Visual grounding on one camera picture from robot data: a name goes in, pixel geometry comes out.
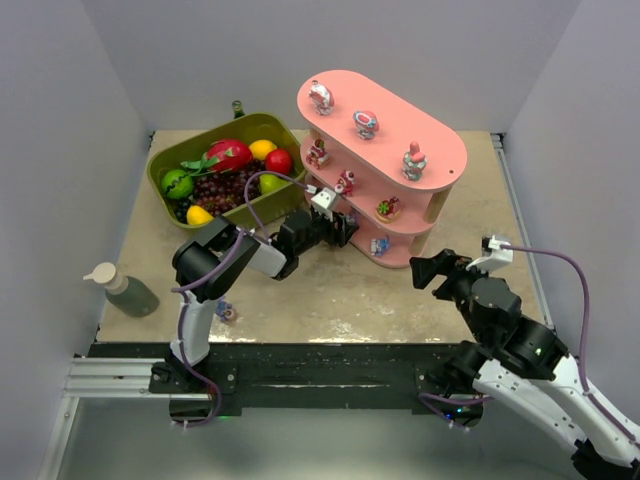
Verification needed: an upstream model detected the purple elephant figurine toy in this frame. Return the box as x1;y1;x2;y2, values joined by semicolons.
215;298;237;323

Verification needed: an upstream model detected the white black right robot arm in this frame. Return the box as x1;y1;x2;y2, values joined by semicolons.
409;237;639;479

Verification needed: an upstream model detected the green pear toy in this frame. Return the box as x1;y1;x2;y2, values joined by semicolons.
259;173;290;195

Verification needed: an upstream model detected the red dragon fruit toy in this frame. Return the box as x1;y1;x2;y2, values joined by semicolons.
181;139;254;176

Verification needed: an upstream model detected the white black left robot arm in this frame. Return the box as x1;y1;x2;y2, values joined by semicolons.
152;209;359;393

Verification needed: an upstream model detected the green soap pump bottle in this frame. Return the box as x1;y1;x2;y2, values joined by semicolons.
82;262;160;318

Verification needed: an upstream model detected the purple grape bunch toy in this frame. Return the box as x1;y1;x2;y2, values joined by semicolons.
192;160;264;217

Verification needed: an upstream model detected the red white figurine toy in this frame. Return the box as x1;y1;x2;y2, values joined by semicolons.
334;170;355;197

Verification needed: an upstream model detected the green glass bottle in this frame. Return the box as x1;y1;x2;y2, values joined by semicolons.
232;100;245;119

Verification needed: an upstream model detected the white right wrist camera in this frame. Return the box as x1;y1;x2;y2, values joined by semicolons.
466;235;514;274

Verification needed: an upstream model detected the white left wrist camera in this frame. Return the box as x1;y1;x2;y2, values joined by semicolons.
305;184;340;217

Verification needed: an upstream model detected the aluminium frame rail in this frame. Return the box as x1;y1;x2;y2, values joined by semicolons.
49;130;614;480

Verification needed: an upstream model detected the olive green plastic basket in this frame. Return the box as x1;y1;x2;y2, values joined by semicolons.
147;113;305;231

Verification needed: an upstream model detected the red apple toy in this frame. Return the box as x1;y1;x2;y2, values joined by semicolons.
264;148;294;175

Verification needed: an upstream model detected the pink three-tier shelf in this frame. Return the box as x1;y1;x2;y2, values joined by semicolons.
297;70;467;268

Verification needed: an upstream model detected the pink oval figurine toy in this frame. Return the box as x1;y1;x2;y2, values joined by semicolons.
353;110;380;140

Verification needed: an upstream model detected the red bear figurine toy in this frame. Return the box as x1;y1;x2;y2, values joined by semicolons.
305;139;330;170

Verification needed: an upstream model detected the green lime toy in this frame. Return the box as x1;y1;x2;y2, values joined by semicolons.
160;169;194;200

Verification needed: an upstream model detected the yellow lemon toy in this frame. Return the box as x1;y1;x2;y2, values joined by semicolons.
186;205;214;226

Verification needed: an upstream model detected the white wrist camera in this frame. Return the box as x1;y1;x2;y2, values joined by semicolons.
305;184;340;217
466;235;514;274

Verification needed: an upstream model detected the blue purple bunny toy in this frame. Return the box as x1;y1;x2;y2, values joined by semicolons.
370;235;391;257

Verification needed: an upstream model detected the pink white figurine toy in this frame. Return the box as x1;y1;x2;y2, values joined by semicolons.
309;80;335;116

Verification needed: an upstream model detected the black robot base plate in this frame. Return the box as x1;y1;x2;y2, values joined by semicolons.
89;342;483;423

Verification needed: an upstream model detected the pink hat figurine toy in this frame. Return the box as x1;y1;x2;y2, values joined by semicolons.
402;141;428;181

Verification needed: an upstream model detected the purple bunny pink disc toy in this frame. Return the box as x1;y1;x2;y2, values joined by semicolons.
346;209;359;225

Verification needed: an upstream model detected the pink egg strawberry toy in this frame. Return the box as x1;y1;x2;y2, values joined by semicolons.
375;196;402;223

